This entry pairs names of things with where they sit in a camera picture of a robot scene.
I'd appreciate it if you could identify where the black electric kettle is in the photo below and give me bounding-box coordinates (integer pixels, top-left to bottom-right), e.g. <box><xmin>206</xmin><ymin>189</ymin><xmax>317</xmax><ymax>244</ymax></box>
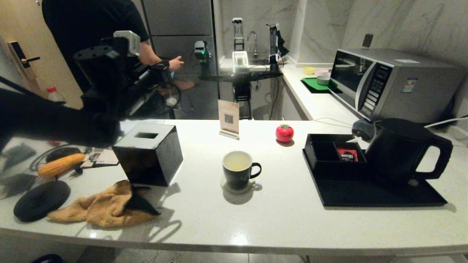
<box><xmin>366</xmin><ymin>118</ymin><xmax>454</xmax><ymax>183</ymax></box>

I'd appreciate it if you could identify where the brown stool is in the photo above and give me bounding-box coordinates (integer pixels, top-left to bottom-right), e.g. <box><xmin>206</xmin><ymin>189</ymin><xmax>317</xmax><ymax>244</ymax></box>
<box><xmin>175</xmin><ymin>79</ymin><xmax>196</xmax><ymax>92</ymax></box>

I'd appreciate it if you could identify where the grey tall cabinet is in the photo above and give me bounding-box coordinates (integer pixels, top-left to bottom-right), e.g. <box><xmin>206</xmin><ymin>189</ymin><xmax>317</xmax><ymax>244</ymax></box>
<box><xmin>141</xmin><ymin>0</ymin><xmax>219</xmax><ymax>119</ymax></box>

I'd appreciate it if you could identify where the QR code sign stand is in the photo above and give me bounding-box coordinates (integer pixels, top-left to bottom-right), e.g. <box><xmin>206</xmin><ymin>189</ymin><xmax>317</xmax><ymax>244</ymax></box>
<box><xmin>218</xmin><ymin>99</ymin><xmax>240</xmax><ymax>140</ymax></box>

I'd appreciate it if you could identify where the black glossy tissue box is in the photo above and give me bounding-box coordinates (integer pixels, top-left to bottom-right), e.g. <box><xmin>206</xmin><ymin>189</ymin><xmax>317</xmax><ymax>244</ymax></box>
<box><xmin>112</xmin><ymin>123</ymin><xmax>184</xmax><ymax>187</ymax></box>

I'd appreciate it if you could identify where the white rack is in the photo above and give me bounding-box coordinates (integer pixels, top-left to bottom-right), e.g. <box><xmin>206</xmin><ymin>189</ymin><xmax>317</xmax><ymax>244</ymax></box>
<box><xmin>233</xmin><ymin>50</ymin><xmax>250</xmax><ymax>73</ymax></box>

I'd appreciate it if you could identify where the clear blender jug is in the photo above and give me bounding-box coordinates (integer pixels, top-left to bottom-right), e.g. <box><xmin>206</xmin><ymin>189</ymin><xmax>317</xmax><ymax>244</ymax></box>
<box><xmin>232</xmin><ymin>17</ymin><xmax>245</xmax><ymax>50</ymax></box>

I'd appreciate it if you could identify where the person in black shirt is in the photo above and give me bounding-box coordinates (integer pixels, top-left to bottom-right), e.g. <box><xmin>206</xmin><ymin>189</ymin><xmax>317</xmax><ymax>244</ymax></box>
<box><xmin>41</xmin><ymin>0</ymin><xmax>185</xmax><ymax>119</ymax></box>

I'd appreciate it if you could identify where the plastic bottle red cap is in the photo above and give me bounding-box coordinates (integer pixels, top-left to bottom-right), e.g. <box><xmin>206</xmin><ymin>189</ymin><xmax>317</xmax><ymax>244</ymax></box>
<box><xmin>47</xmin><ymin>87</ymin><xmax>67</xmax><ymax>103</ymax></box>

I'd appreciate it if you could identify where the chrome sink faucet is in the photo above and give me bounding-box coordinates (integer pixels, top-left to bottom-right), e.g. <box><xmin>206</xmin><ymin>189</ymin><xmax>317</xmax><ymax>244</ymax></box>
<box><xmin>247</xmin><ymin>31</ymin><xmax>258</xmax><ymax>58</ymax></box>

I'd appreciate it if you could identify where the black oval device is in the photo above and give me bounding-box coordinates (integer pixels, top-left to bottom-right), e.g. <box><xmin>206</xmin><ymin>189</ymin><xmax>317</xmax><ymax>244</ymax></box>
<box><xmin>47</xmin><ymin>147</ymin><xmax>83</xmax><ymax>163</ymax></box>

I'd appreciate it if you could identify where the yellow toy corn cob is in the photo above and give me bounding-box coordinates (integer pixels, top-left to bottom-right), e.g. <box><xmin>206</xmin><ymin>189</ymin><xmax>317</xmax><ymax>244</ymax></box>
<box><xmin>38</xmin><ymin>153</ymin><xmax>87</xmax><ymax>178</ymax></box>

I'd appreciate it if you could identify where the black mug white inside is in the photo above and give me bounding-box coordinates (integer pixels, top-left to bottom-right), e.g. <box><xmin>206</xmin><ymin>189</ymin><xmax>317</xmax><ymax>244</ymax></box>
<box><xmin>222</xmin><ymin>151</ymin><xmax>262</xmax><ymax>190</ymax></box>

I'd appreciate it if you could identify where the orange microfiber cloth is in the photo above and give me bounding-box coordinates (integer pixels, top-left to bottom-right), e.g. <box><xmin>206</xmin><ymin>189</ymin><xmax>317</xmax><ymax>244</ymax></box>
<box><xmin>48</xmin><ymin>180</ymin><xmax>161</xmax><ymax>227</ymax></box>

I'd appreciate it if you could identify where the red tomato-shaped timer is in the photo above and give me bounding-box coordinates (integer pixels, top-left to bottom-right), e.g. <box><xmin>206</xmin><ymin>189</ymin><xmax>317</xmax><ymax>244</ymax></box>
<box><xmin>275</xmin><ymin>124</ymin><xmax>294</xmax><ymax>143</ymax></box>

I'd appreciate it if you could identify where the tan wooden door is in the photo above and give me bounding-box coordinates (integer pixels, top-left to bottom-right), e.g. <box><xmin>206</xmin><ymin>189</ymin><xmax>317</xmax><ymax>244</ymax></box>
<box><xmin>0</xmin><ymin>0</ymin><xmax>84</xmax><ymax>110</ymax></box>

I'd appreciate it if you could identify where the dark grey pouch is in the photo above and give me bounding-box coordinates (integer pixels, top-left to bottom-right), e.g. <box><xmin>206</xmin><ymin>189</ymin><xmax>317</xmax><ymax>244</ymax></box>
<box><xmin>2</xmin><ymin>144</ymin><xmax>37</xmax><ymax>170</ymax></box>

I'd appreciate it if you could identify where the green tray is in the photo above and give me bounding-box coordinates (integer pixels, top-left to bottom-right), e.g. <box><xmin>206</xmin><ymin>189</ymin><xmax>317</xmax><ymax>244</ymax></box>
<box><xmin>301</xmin><ymin>77</ymin><xmax>342</xmax><ymax>94</ymax></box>

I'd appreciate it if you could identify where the black round kettle base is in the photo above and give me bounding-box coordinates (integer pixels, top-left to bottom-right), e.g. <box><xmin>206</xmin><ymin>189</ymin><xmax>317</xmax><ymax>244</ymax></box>
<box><xmin>14</xmin><ymin>180</ymin><xmax>72</xmax><ymax>222</ymax></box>

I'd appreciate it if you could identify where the black flat panel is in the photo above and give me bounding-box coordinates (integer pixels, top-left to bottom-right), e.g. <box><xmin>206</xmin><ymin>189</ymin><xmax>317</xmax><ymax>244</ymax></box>
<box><xmin>0</xmin><ymin>174</ymin><xmax>39</xmax><ymax>199</ymax></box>

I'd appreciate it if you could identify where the black compartment sachet box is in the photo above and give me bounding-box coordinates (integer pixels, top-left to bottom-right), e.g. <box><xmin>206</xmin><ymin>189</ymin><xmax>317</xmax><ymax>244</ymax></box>
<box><xmin>303</xmin><ymin>134</ymin><xmax>369</xmax><ymax>179</ymax></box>

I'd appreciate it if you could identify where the red coffee sachet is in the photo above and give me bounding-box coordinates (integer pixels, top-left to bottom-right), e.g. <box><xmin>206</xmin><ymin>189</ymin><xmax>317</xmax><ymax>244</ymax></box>
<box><xmin>337</xmin><ymin>148</ymin><xmax>359</xmax><ymax>162</ymax></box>

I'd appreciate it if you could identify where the grey folded cloth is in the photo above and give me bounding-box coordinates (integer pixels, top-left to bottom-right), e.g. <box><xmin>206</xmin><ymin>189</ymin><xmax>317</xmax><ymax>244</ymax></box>
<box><xmin>352</xmin><ymin>119</ymin><xmax>377</xmax><ymax>142</ymax></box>

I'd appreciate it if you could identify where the black rectangular serving tray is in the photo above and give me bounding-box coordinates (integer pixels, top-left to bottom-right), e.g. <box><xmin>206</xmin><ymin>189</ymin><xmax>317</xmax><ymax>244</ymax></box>
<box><xmin>303</xmin><ymin>161</ymin><xmax>448</xmax><ymax>208</ymax></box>

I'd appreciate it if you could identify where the silver microwave oven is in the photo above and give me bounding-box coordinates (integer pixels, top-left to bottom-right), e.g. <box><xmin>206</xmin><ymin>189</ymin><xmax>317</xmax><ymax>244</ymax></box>
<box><xmin>329</xmin><ymin>48</ymin><xmax>467</xmax><ymax>123</ymax></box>

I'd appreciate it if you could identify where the green-lit camera device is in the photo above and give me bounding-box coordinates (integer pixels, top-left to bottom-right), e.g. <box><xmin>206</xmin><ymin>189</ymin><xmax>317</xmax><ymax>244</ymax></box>
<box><xmin>194</xmin><ymin>40</ymin><xmax>212</xmax><ymax>78</ymax></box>

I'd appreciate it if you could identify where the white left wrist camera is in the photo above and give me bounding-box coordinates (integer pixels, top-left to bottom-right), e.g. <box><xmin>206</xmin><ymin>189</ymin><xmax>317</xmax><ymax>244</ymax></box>
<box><xmin>113</xmin><ymin>30</ymin><xmax>141</xmax><ymax>57</ymax></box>

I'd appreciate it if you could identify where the black round pedestal table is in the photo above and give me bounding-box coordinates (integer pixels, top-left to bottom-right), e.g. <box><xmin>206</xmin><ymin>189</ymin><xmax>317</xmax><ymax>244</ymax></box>
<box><xmin>199</xmin><ymin>70</ymin><xmax>284</xmax><ymax>120</ymax></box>

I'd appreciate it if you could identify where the black cord with plug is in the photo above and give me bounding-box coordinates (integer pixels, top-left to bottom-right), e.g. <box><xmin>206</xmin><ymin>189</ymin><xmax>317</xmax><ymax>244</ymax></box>
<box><xmin>30</xmin><ymin>144</ymin><xmax>90</xmax><ymax>176</ymax></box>

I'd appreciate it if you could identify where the black door lock handle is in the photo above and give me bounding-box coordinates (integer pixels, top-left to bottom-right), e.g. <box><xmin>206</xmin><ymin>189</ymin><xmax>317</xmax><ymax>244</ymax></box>
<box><xmin>9</xmin><ymin>41</ymin><xmax>41</xmax><ymax>81</ymax></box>

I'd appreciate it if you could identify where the black ring-shaped part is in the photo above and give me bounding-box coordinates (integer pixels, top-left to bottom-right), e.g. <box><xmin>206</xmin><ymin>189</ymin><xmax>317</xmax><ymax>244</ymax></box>
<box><xmin>31</xmin><ymin>254</ymin><xmax>64</xmax><ymax>263</ymax></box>

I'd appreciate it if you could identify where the white power cable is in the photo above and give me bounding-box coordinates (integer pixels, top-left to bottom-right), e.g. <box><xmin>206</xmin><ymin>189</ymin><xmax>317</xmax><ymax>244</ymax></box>
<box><xmin>426</xmin><ymin>117</ymin><xmax>468</xmax><ymax>128</ymax></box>

